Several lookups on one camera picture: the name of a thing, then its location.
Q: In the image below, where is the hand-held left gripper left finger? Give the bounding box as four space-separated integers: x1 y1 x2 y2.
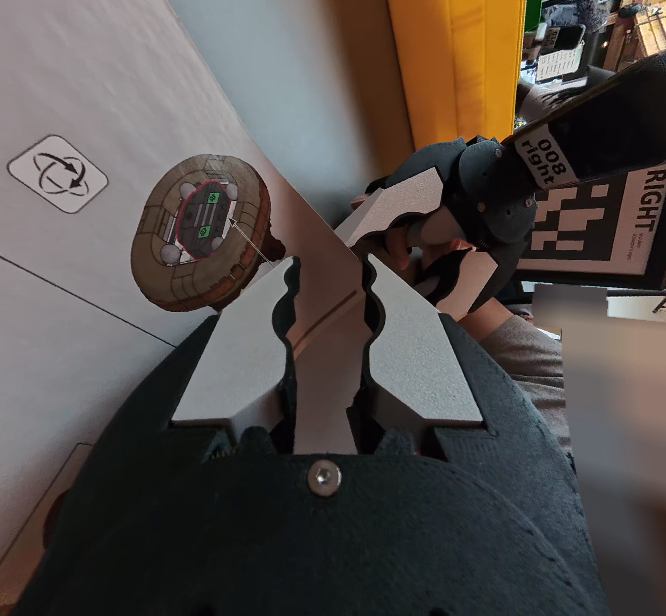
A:
172 256 302 442

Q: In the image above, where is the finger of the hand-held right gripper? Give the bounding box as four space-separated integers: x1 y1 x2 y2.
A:
416 249 499 321
333 164 445 250

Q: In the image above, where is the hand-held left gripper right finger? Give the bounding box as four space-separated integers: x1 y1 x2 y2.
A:
348 254 485 454

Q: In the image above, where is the instruction booklet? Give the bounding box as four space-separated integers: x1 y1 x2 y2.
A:
0 0 365 565

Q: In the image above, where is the person's right forearm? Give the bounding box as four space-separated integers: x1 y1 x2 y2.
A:
455 296 527 341

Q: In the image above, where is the person's right hand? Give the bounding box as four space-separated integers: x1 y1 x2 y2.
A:
382 225 476 274

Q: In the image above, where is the person's grey printed shirt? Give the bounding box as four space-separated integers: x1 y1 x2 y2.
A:
479 314 573 471

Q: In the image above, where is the yellow plastic bin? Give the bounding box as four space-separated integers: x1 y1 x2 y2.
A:
377 0 531 153

